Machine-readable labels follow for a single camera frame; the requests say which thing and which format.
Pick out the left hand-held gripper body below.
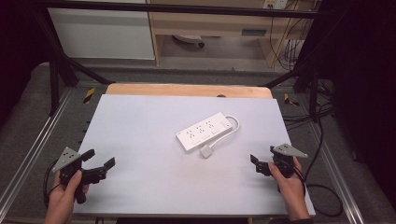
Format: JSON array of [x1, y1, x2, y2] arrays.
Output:
[[51, 147, 108, 205]]

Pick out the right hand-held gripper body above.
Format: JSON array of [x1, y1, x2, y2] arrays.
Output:
[[256, 143, 309, 179]]

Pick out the white power strip cable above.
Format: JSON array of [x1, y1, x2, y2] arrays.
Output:
[[208, 114, 241, 149]]

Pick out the white plug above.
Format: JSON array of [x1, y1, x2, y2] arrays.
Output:
[[199, 145, 214, 160]]

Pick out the white power strip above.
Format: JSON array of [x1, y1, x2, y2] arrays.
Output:
[[175, 111, 234, 153]]

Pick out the person's right hand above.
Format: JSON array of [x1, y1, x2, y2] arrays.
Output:
[[267, 156, 311, 220]]

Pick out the person's left hand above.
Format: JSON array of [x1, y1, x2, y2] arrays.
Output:
[[45, 169, 92, 219]]

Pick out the yellow black tape strip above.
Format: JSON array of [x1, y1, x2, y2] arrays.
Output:
[[82, 87, 96, 105], [283, 92, 301, 107]]

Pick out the black metal stand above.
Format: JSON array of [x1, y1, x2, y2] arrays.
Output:
[[263, 18, 331, 123], [31, 8, 117, 117]]

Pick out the wooden table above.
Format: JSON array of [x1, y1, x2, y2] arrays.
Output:
[[105, 82, 274, 100]]

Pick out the white cabinet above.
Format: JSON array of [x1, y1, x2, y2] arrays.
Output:
[[47, 0, 156, 61]]

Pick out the office chair base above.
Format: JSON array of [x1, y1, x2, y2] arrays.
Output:
[[172, 34, 206, 49]]

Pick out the wooden desk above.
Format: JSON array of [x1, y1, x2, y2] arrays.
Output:
[[147, 0, 314, 68]]

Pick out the aluminium rail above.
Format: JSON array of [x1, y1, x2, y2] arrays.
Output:
[[0, 88, 75, 216], [309, 122, 366, 224]]

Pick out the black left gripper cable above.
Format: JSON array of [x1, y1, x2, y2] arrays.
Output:
[[42, 159, 64, 210]]

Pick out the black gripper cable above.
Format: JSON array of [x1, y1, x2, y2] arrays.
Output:
[[42, 159, 64, 210], [292, 104, 344, 218]]

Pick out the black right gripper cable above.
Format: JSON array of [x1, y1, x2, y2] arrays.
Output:
[[292, 104, 344, 218]]

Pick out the black floor cables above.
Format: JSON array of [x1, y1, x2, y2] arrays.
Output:
[[281, 77, 335, 132]]

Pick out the bundle of hanging cables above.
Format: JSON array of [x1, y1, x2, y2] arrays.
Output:
[[268, 0, 316, 72]]

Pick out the white wall socket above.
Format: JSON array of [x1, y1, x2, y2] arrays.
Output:
[[262, 0, 290, 10]]

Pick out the black metal frame bar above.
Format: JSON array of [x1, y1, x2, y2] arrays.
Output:
[[36, 1, 319, 20]]

